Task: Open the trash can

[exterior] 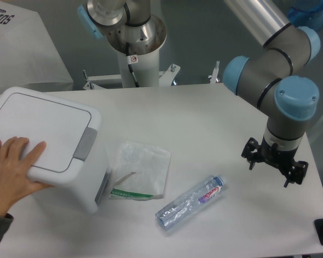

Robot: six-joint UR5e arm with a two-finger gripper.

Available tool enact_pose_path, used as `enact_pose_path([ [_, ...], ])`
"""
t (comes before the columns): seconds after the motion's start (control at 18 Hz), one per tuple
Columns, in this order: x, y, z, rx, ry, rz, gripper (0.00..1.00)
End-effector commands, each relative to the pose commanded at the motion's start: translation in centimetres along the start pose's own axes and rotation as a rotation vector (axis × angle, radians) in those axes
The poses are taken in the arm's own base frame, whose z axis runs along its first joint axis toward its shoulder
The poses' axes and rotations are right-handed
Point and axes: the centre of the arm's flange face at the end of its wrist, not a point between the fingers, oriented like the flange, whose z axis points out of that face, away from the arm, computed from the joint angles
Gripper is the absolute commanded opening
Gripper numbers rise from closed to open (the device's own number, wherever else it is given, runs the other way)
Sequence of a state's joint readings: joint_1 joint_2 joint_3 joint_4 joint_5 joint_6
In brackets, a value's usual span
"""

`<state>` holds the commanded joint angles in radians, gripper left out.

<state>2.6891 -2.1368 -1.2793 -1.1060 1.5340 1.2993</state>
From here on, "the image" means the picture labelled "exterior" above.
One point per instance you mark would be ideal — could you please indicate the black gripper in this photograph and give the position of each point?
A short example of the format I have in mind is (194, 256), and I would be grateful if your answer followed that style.
(279, 154)

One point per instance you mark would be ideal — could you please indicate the white plastic trash can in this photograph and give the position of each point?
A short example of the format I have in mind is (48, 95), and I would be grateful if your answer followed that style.
(75, 163)

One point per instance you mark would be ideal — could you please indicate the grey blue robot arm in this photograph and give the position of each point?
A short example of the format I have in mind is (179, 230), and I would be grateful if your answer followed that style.
(271, 85)

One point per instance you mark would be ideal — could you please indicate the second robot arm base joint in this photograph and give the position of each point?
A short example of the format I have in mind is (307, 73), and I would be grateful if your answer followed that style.
(129, 26)

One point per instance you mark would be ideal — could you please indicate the person's bare hand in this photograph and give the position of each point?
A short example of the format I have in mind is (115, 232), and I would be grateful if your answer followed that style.
(14, 183)

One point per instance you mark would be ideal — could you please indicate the clear plastic water bottle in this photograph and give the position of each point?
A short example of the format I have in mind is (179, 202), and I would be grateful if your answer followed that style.
(190, 201)

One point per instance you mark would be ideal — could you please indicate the torn white plastic mailer bag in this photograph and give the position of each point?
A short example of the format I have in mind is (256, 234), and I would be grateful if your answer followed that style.
(141, 172)

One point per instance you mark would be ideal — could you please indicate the white printed cloth cover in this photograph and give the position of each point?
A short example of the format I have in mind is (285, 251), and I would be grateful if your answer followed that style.
(28, 56)

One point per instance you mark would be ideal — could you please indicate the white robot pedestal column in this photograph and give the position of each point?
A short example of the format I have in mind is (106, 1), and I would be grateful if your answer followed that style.
(143, 69)

